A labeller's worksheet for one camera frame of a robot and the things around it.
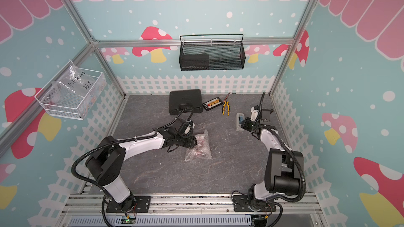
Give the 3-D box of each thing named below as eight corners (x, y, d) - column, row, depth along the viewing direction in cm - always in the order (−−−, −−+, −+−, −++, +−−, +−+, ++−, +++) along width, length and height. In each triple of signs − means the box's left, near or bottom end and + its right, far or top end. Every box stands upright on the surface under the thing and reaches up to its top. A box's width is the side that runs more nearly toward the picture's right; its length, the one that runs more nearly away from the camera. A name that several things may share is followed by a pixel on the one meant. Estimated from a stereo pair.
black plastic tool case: (168, 115, 110) (166, 109, 105) (172, 94, 124) (171, 87, 118) (202, 115, 110) (202, 109, 105) (203, 94, 124) (202, 87, 118)
